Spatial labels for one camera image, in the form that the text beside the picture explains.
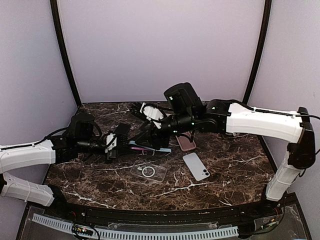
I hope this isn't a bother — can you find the left black frame post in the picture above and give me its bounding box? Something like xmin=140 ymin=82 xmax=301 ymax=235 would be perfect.
xmin=49 ymin=0 xmax=82 ymax=108

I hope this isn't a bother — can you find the clear magsafe phone case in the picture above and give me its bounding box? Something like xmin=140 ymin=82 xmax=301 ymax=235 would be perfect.
xmin=130 ymin=160 xmax=167 ymax=183

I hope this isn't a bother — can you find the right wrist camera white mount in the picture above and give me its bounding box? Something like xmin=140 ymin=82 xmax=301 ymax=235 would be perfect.
xmin=130 ymin=102 xmax=166 ymax=129

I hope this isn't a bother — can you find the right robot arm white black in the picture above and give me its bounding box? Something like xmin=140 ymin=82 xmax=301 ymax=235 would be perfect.
xmin=131 ymin=82 xmax=318 ymax=217

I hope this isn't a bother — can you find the small green circuit board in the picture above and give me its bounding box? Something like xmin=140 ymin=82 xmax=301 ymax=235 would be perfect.
xmin=71 ymin=224 xmax=94 ymax=238

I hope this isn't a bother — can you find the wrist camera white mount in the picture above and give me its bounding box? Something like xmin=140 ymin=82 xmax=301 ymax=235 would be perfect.
xmin=130 ymin=102 xmax=166 ymax=129
xmin=105 ymin=132 xmax=128 ymax=153

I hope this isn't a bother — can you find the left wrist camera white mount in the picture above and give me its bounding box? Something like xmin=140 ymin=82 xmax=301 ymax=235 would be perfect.
xmin=105 ymin=132 xmax=128 ymax=153

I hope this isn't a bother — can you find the right black frame post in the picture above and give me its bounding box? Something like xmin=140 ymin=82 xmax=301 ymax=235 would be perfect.
xmin=242 ymin=0 xmax=273 ymax=104

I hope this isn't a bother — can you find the pink phone case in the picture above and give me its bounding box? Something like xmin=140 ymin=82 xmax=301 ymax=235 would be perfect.
xmin=175 ymin=136 xmax=197 ymax=152

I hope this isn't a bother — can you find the light blue phone case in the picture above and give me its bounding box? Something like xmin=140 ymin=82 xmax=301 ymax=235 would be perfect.
xmin=128 ymin=140 xmax=172 ymax=153

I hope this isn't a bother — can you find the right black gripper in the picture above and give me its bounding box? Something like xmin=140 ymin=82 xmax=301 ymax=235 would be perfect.
xmin=134 ymin=110 xmax=196 ymax=150

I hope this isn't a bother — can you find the black front rail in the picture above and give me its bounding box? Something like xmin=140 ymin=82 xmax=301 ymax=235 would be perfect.
xmin=44 ymin=200 xmax=283 ymax=226

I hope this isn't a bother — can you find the phone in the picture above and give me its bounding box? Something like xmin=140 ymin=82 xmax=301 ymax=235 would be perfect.
xmin=182 ymin=152 xmax=211 ymax=182
xmin=115 ymin=123 xmax=131 ymax=135
xmin=130 ymin=146 xmax=150 ymax=151

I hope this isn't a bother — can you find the white slotted cable duct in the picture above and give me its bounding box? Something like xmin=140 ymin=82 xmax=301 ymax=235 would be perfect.
xmin=31 ymin=213 xmax=239 ymax=240

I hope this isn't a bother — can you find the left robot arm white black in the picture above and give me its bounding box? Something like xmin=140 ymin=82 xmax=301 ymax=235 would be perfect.
xmin=0 ymin=113 xmax=131 ymax=218

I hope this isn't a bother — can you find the black frame post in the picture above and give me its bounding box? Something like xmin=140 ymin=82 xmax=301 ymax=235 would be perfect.
xmin=49 ymin=0 xmax=82 ymax=108
xmin=242 ymin=0 xmax=273 ymax=104

